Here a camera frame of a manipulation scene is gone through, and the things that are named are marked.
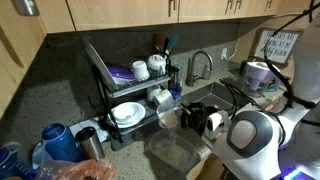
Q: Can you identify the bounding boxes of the stacked white plates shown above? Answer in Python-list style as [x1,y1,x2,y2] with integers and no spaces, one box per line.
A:
[109,103,147,130]

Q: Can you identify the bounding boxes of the white cutting board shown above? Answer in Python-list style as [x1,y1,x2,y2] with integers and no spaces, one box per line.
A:
[83,41,119,93]

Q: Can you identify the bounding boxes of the black utensil holder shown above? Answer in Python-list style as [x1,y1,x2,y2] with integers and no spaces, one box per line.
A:
[165,64,178,96]

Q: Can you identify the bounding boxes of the wide silver cabinet handle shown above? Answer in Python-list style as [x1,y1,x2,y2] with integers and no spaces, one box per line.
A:
[11,0,40,18]

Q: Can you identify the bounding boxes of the framed kitchen sign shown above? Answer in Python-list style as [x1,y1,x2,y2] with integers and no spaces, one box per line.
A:
[249,26,306,68]

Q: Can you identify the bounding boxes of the wooden upper cabinets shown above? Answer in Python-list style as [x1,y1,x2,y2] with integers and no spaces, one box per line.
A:
[33,0,281,34]

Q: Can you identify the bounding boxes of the stainless steel tumbler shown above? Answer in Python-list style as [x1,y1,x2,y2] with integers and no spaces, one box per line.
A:
[75,126,106,162]

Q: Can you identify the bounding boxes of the stainless steel sink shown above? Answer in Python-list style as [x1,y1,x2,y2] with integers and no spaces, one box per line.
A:
[179,82,254,114]

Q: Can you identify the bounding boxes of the white bowl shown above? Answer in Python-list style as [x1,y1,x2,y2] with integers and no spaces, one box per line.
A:
[111,101,143,123]

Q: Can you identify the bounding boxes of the orange plastic bag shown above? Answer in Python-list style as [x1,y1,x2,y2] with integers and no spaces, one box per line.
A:
[34,159,118,180]

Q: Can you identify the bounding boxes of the white power cord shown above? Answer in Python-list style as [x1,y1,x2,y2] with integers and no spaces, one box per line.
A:
[227,36,242,61]

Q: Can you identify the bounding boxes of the purple bowl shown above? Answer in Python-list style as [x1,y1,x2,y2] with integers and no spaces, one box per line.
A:
[105,64,136,86]

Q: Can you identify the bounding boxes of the white paper sheet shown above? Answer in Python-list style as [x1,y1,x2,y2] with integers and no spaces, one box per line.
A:
[69,118,111,144]

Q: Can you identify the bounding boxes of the black kitchen utensil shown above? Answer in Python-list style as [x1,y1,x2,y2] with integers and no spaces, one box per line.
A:
[162,37,170,60]

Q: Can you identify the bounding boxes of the white wall outlet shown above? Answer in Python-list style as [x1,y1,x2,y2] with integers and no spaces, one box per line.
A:
[220,47,229,61]

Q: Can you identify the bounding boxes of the water filter pitcher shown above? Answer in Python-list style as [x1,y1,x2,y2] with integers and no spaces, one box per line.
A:
[241,61,283,98]

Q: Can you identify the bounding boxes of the blue measuring pitcher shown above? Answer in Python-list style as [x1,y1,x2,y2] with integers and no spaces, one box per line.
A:
[0,142,34,180]

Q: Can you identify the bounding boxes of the plain white mug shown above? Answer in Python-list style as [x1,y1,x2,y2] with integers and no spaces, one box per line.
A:
[130,60,150,82]
[153,89,174,106]
[146,84,162,102]

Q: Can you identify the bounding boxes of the curved metal faucet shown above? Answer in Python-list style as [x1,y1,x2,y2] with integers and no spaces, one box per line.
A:
[184,50,214,88]

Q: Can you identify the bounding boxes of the black two-tier dish rack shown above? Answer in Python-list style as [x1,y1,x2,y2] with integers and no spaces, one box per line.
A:
[89,63,181,153]

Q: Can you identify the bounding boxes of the wooden side cabinet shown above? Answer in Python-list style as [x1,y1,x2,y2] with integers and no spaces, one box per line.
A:
[0,0,46,118]

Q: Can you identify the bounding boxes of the rectangular clear plastic container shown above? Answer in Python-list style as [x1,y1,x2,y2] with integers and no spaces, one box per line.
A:
[144,129,201,173]

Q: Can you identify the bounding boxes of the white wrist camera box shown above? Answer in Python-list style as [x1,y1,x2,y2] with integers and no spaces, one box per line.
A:
[203,111,230,141]

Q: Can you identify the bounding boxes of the teal spatula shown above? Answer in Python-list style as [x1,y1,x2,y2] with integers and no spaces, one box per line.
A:
[165,33,179,58]

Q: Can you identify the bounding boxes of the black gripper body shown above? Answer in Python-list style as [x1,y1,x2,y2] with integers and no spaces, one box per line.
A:
[192,101,218,134]

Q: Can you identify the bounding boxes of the white mug with red print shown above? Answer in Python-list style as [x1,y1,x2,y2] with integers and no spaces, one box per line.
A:
[146,54,167,76]

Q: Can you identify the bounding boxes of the red spatula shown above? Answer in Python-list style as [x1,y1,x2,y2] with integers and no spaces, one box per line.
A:
[153,34,166,54]

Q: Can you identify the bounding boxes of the blue dish soap bottle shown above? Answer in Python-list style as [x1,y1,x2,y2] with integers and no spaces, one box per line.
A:
[172,61,184,101]

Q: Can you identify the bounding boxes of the clear glass bowl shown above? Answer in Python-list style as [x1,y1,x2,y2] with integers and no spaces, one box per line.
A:
[156,99,184,130]

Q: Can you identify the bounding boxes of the blue plastic jug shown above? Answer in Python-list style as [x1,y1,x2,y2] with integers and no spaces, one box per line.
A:
[39,123,84,164]

